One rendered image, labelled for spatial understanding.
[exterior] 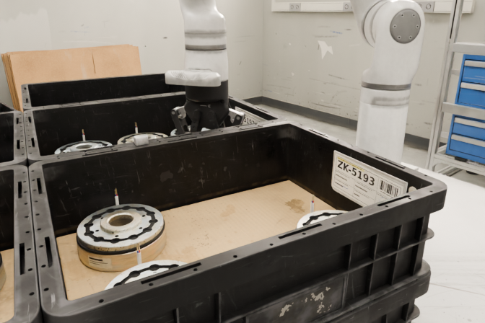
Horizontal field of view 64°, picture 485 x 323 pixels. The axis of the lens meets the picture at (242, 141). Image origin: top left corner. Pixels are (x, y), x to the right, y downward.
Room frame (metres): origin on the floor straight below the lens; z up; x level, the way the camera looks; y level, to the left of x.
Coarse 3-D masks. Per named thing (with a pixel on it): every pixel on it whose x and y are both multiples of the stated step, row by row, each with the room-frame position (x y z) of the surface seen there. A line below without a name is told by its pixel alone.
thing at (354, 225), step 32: (256, 128) 0.59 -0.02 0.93; (64, 160) 0.46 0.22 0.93; (384, 160) 0.46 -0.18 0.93; (32, 192) 0.37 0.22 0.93; (416, 192) 0.37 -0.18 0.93; (320, 224) 0.30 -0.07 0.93; (352, 224) 0.31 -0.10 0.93; (384, 224) 0.33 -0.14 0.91; (224, 256) 0.26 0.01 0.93; (256, 256) 0.26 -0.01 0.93; (288, 256) 0.27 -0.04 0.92; (128, 288) 0.22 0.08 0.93; (160, 288) 0.22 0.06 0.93; (192, 288) 0.23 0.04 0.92; (224, 288) 0.25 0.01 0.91; (64, 320) 0.19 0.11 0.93; (96, 320) 0.20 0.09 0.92; (128, 320) 0.21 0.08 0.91
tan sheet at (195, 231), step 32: (256, 192) 0.57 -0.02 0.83; (288, 192) 0.57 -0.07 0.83; (192, 224) 0.47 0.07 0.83; (224, 224) 0.47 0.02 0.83; (256, 224) 0.47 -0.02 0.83; (288, 224) 0.47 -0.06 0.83; (64, 256) 0.40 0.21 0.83; (160, 256) 0.40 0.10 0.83; (192, 256) 0.40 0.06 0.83; (96, 288) 0.34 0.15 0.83
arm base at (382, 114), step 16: (368, 96) 0.73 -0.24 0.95; (384, 96) 0.71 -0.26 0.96; (400, 96) 0.71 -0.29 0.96; (368, 112) 0.73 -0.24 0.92; (384, 112) 0.71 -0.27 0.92; (400, 112) 0.71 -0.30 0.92; (368, 128) 0.73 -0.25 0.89; (384, 128) 0.71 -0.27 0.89; (400, 128) 0.72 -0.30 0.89; (368, 144) 0.72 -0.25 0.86; (384, 144) 0.71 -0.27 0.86; (400, 144) 0.72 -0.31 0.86; (400, 160) 0.73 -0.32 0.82
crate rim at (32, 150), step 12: (156, 96) 0.83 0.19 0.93; (168, 96) 0.83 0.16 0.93; (180, 96) 0.85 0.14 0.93; (48, 108) 0.72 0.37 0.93; (60, 108) 0.73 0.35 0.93; (72, 108) 0.74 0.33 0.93; (252, 108) 0.73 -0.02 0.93; (24, 120) 0.64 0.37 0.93; (276, 120) 0.64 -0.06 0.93; (204, 132) 0.57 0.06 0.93; (36, 144) 0.51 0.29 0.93; (120, 144) 0.51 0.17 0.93; (132, 144) 0.51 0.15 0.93; (36, 156) 0.47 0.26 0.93; (48, 156) 0.47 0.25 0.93; (60, 156) 0.47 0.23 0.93
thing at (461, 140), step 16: (464, 64) 2.07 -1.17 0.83; (480, 64) 2.01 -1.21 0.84; (464, 80) 2.07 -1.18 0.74; (480, 80) 2.01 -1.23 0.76; (464, 96) 2.06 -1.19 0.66; (480, 96) 2.00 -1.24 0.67; (464, 128) 2.04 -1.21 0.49; (480, 128) 1.98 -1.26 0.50; (448, 144) 2.09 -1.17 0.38; (464, 144) 2.02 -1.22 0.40; (480, 144) 1.95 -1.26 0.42; (480, 160) 1.95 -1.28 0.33
